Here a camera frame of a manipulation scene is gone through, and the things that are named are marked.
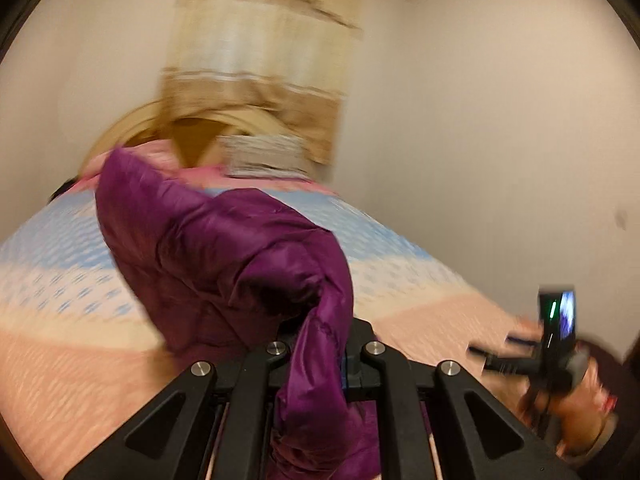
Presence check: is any purple puffer jacket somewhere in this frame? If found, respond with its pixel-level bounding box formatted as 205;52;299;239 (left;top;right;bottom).
96;150;381;479

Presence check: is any person's right hand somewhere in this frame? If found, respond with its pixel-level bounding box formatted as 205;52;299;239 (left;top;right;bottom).
516;353;622;453

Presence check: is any patterned bed quilt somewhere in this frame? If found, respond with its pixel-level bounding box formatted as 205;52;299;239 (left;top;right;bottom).
1;179;526;479

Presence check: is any striped grey pillow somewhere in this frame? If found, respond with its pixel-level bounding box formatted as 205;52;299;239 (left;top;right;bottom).
218;134;314;180

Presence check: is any folded pink blanket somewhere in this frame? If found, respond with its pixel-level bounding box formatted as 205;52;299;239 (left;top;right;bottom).
72;140;182;192

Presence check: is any cream wooden headboard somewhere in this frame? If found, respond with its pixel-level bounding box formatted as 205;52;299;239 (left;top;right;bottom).
79;101;294;172

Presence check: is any beige lace curtain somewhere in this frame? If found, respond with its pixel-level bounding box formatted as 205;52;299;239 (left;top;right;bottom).
158;0;363;165

